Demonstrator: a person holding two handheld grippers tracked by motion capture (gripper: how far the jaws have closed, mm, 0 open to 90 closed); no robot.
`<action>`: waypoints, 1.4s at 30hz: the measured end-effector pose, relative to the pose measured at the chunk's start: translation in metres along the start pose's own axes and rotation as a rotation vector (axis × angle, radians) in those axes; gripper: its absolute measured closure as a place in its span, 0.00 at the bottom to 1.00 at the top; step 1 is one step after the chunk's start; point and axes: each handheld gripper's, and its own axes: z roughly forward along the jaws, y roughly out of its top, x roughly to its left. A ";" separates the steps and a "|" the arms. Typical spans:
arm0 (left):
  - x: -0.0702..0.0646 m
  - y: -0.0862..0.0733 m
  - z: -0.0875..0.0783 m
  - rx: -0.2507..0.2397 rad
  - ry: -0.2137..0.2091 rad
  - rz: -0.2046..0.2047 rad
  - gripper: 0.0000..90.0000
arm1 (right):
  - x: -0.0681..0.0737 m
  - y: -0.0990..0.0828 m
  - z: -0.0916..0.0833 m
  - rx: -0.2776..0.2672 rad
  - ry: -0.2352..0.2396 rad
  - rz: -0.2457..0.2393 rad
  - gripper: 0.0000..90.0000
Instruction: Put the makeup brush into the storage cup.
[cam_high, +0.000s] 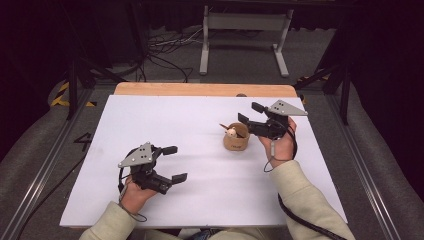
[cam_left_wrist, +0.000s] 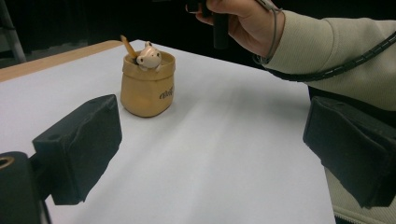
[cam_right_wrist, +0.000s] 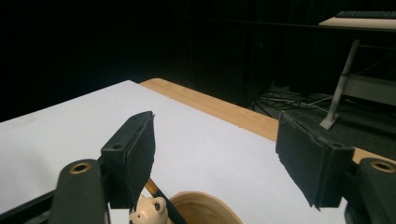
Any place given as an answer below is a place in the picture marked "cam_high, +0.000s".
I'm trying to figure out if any tan pen holder with animal figure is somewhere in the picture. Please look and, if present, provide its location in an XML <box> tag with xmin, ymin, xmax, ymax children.
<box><xmin>222</xmin><ymin>122</ymin><xmax>251</xmax><ymax>152</ymax></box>

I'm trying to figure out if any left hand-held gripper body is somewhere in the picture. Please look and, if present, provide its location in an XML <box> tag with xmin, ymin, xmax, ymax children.
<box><xmin>117</xmin><ymin>141</ymin><xmax>174</xmax><ymax>196</ymax></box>

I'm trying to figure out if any bundle of black floor cables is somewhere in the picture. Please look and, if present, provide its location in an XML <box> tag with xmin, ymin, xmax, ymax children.
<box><xmin>146</xmin><ymin>26</ymin><xmax>204</xmax><ymax>84</ymax></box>

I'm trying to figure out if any yellow and black floor tape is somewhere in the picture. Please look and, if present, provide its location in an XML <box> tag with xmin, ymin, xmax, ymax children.
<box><xmin>49</xmin><ymin>81</ymin><xmax>98</xmax><ymax>108</ymax></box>

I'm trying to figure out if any thick black gripper cable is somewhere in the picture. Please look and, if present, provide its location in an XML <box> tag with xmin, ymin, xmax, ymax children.
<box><xmin>277</xmin><ymin>193</ymin><xmax>348</xmax><ymax>240</ymax></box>

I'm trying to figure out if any right gripper wrist strap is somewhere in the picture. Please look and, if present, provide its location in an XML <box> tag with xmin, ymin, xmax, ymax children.
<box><xmin>263</xmin><ymin>126</ymin><xmax>298</xmax><ymax>174</ymax></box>

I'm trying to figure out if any gripper wrist strap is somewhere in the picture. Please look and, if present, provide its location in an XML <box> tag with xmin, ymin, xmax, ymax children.
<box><xmin>117</xmin><ymin>166</ymin><xmax>148</xmax><ymax>223</ymax></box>
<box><xmin>263</xmin><ymin>126</ymin><xmax>298</xmax><ymax>174</ymax></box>

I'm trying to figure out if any person's torso clothing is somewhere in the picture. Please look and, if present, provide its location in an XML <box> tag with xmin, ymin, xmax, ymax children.
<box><xmin>146</xmin><ymin>227</ymin><xmax>288</xmax><ymax>240</ymax></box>

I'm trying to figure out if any person's right hand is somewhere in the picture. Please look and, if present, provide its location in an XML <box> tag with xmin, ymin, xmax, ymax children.
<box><xmin>258</xmin><ymin>116</ymin><xmax>298</xmax><ymax>169</ymax></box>

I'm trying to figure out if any white table mat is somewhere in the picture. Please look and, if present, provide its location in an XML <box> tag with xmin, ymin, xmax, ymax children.
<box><xmin>59</xmin><ymin>94</ymin><xmax>348</xmax><ymax>229</ymax></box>

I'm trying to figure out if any person's left hand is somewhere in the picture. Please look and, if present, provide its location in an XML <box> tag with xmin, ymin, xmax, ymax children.
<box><xmin>120</xmin><ymin>178</ymin><xmax>158</xmax><ymax>214</ymax></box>

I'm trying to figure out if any black tripod stand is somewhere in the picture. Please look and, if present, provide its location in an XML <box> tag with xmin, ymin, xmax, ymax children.
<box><xmin>66</xmin><ymin>56</ymin><xmax>128</xmax><ymax>121</ymax></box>
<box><xmin>293</xmin><ymin>63</ymin><xmax>351</xmax><ymax>126</ymax></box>

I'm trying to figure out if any left gripper wrist strap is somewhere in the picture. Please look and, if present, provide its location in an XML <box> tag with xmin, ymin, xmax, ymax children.
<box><xmin>117</xmin><ymin>166</ymin><xmax>148</xmax><ymax>223</ymax></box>

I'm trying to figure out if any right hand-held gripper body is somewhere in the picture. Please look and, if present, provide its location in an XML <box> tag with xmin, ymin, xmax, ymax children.
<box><xmin>248</xmin><ymin>99</ymin><xmax>309</xmax><ymax>140</ymax></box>

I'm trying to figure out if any white metal stand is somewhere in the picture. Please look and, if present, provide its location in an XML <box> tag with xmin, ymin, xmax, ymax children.
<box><xmin>198</xmin><ymin>4</ymin><xmax>295</xmax><ymax>78</ymax></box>

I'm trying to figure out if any aluminium floor rail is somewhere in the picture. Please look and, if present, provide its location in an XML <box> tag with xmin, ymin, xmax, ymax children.
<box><xmin>326</xmin><ymin>94</ymin><xmax>403</xmax><ymax>240</ymax></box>
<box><xmin>0</xmin><ymin>88</ymin><xmax>96</xmax><ymax>240</ymax></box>

